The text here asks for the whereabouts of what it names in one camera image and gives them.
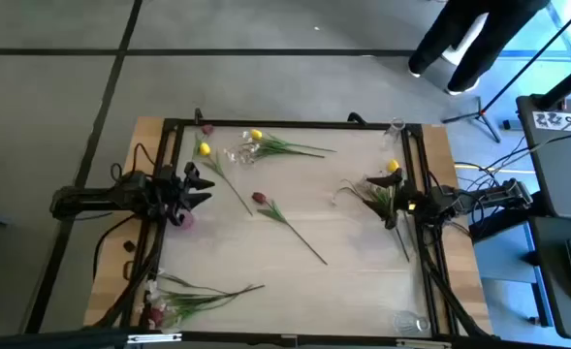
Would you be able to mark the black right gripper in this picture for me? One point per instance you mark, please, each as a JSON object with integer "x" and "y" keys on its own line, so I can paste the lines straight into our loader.
{"x": 411, "y": 203}

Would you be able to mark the yellow artificial tulip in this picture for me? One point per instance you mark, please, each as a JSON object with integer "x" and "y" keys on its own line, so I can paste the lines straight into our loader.
{"x": 392, "y": 165}
{"x": 204, "y": 149}
{"x": 256, "y": 134}

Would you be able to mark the small black hook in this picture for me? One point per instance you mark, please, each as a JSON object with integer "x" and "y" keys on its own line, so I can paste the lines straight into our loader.
{"x": 128, "y": 270}

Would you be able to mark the thick black pole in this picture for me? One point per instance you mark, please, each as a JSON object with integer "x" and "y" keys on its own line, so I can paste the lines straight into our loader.
{"x": 566, "y": 82}

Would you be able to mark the thin black tripod stand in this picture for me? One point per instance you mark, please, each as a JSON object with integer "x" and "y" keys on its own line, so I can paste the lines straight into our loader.
{"x": 480, "y": 114}

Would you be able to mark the red artificial tulip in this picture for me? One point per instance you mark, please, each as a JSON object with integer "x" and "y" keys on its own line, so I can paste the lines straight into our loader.
{"x": 259, "y": 197}
{"x": 207, "y": 129}
{"x": 156, "y": 317}

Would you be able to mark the black overhead rig beam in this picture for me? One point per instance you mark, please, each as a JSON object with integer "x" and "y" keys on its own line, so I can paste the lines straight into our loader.
{"x": 47, "y": 338}

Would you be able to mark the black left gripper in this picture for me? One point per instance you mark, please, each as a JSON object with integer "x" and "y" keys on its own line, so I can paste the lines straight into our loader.
{"x": 168, "y": 189}

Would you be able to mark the round clear glass vase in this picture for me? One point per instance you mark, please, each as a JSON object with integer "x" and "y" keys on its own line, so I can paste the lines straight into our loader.
{"x": 408, "y": 322}

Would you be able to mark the black metal table frame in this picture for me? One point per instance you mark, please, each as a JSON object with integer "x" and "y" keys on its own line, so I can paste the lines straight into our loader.
{"x": 290, "y": 123}

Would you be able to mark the person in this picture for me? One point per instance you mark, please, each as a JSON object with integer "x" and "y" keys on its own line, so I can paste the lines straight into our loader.
{"x": 488, "y": 39}

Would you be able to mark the black side table frame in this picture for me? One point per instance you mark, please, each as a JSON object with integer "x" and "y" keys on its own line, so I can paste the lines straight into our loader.
{"x": 503, "y": 223}

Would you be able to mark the small black block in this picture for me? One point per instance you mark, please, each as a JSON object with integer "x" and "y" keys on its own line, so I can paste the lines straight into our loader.
{"x": 129, "y": 245}

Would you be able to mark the tall clear glass vase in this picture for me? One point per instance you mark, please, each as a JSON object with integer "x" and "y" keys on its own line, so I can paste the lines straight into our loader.
{"x": 395, "y": 127}

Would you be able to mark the grey laptop with sticker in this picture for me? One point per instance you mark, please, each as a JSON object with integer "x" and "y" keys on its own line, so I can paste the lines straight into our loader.
{"x": 566, "y": 169}

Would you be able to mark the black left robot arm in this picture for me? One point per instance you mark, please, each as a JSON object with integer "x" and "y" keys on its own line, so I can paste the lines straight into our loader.
{"x": 96, "y": 196}

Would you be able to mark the small grey box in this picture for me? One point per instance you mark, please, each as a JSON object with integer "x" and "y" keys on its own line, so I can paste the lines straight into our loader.
{"x": 513, "y": 125}

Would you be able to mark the black frame clamp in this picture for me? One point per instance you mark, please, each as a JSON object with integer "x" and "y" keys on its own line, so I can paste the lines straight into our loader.
{"x": 357, "y": 117}
{"x": 198, "y": 116}

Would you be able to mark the purple glass vase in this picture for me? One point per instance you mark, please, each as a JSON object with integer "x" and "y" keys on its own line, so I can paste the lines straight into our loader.
{"x": 188, "y": 221}

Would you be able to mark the silver beam bracket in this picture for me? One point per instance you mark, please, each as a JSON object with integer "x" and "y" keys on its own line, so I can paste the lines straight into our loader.
{"x": 423, "y": 344}
{"x": 154, "y": 338}

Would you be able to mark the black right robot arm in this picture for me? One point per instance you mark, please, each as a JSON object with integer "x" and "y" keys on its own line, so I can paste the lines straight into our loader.
{"x": 488, "y": 194}

